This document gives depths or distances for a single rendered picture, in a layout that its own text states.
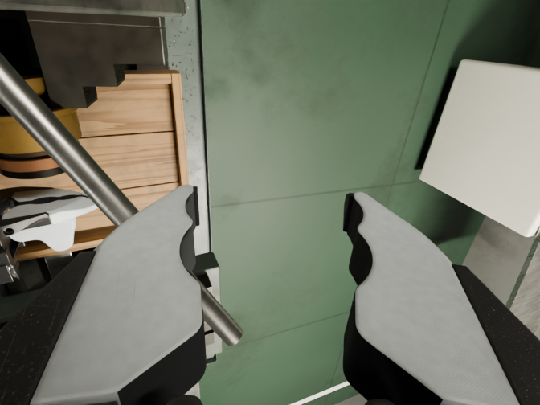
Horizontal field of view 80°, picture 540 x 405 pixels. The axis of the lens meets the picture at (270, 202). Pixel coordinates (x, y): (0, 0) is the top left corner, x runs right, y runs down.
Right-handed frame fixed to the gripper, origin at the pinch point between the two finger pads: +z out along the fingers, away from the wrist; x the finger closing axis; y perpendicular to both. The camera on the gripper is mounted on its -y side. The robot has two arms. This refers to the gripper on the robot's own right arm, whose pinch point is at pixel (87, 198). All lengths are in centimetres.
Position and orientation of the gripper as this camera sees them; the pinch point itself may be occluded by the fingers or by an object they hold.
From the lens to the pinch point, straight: 43.9
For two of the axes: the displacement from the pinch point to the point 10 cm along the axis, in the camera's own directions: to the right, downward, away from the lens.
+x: 4.0, 4.7, -7.8
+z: 9.1, -1.6, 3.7
